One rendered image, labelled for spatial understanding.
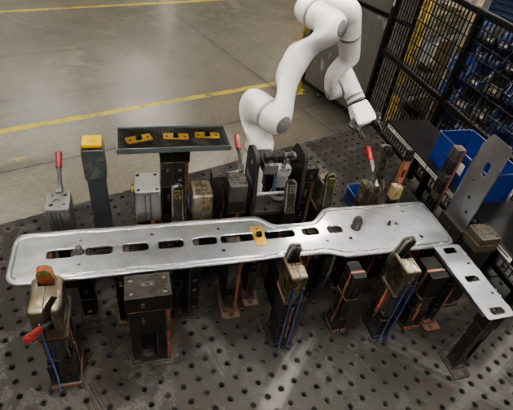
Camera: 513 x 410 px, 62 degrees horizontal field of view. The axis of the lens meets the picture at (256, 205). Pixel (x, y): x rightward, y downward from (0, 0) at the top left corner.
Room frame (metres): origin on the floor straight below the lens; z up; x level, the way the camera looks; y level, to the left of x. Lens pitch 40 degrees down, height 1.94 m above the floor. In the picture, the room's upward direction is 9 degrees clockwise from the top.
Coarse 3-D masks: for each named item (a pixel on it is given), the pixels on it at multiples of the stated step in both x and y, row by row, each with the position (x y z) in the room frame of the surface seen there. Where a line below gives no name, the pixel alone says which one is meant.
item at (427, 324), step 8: (448, 272) 1.00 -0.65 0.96; (448, 280) 0.98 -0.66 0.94; (448, 288) 0.98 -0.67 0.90; (440, 296) 0.98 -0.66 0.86; (448, 296) 0.99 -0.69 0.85; (432, 304) 0.98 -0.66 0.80; (440, 304) 0.99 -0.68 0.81; (432, 312) 0.98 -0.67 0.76; (424, 320) 0.98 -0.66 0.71; (432, 320) 0.99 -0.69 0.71; (424, 328) 0.95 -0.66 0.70; (432, 328) 0.96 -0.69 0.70; (440, 328) 0.97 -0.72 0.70
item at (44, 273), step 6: (36, 270) 0.64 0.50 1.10; (42, 270) 0.63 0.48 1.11; (48, 270) 0.64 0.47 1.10; (36, 276) 0.63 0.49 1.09; (42, 276) 0.63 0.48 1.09; (48, 276) 0.64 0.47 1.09; (54, 276) 0.65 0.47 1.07; (42, 282) 0.64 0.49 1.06; (48, 282) 0.64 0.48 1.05; (54, 282) 0.65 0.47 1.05
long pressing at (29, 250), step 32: (160, 224) 0.96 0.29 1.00; (192, 224) 0.98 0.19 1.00; (224, 224) 1.01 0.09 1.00; (256, 224) 1.03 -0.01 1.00; (288, 224) 1.05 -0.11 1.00; (320, 224) 1.08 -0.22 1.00; (384, 224) 1.14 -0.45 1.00; (416, 224) 1.16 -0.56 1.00; (32, 256) 0.76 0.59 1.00; (96, 256) 0.79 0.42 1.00; (128, 256) 0.81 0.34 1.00; (160, 256) 0.83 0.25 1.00; (192, 256) 0.85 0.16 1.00; (224, 256) 0.87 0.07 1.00; (256, 256) 0.89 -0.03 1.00; (352, 256) 0.96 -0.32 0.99
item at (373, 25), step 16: (368, 0) 3.77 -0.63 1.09; (384, 0) 3.64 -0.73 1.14; (416, 0) 3.42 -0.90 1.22; (368, 16) 3.73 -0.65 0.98; (384, 16) 3.59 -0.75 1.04; (416, 16) 3.37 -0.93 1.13; (368, 32) 3.70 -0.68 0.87; (336, 48) 3.93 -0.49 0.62; (368, 48) 3.66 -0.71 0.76; (400, 48) 3.43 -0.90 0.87; (320, 64) 4.06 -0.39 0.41; (368, 64) 3.63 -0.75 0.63; (384, 64) 3.50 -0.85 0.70; (304, 80) 4.19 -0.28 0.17; (320, 80) 4.03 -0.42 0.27; (368, 80) 3.60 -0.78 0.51; (400, 80) 3.32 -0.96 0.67; (400, 96) 3.32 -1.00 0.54
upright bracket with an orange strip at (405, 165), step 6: (408, 150) 1.31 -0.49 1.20; (414, 150) 1.32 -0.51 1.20; (408, 156) 1.31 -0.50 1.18; (402, 162) 1.32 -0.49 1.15; (408, 162) 1.31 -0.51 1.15; (402, 168) 1.31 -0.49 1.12; (408, 168) 1.32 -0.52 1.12; (402, 174) 1.32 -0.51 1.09; (396, 180) 1.31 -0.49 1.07; (402, 180) 1.32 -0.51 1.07
